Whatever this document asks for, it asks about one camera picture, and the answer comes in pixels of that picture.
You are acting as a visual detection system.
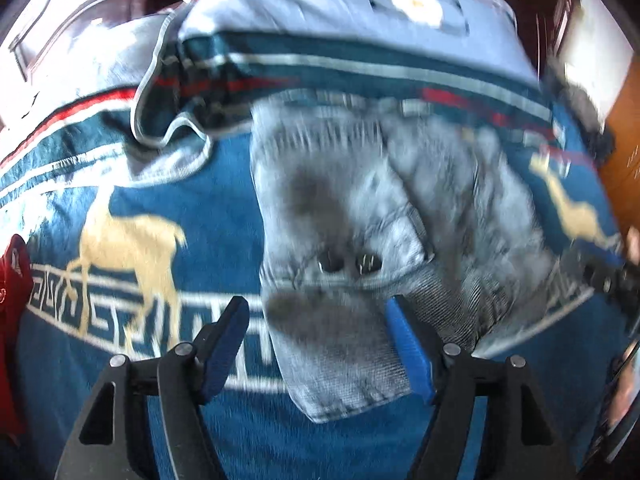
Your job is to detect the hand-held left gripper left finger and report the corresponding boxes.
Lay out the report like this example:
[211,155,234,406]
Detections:
[54,296,250,480]

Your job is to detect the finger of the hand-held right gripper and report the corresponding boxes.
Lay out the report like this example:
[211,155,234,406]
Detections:
[559,239,640,307]

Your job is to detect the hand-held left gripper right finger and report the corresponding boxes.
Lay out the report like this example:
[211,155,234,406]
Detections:
[384,295,572,480]

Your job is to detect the grey denim pants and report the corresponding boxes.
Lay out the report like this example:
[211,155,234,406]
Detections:
[250,87,571,423]

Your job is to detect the wooden wardrobe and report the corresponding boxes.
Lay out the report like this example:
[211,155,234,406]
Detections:
[597,50,640,241]

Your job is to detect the blue deer printed blanket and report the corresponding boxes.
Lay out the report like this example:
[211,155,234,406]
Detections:
[0,30,626,480]

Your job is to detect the dark cloth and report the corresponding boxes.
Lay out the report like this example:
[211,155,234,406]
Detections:
[545,70,617,163]

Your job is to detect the red cloth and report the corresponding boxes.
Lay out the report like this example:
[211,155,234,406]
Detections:
[0,234,35,436]

